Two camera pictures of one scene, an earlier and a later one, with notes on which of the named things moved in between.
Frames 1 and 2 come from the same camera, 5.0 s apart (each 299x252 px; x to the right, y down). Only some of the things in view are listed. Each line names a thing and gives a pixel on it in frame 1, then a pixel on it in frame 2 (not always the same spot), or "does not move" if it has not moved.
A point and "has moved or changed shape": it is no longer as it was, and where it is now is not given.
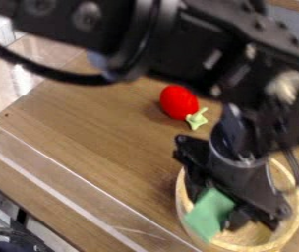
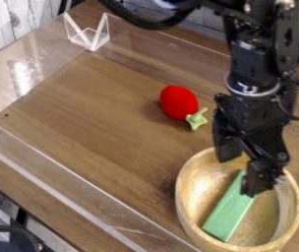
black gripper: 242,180 -> 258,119
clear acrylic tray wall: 71,214 does not move
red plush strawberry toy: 179,104 does not move
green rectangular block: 207,213 has moved or changed shape
